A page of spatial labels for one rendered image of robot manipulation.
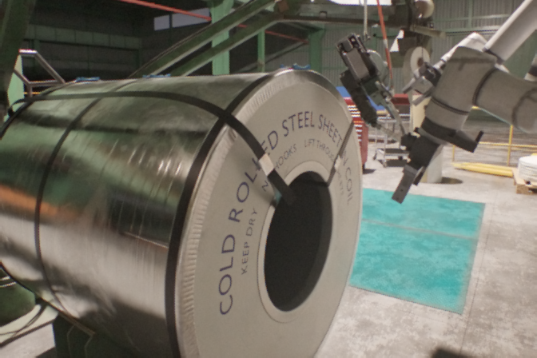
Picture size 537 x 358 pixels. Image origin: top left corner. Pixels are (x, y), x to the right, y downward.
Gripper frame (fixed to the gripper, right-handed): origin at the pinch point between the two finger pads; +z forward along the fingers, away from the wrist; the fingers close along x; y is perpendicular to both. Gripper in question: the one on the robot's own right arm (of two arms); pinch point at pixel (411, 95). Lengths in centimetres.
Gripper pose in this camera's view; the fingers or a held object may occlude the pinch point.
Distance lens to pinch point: 164.3
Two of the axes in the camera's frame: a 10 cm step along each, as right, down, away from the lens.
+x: 3.8, 7.3, -5.7
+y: -5.6, -3.1, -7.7
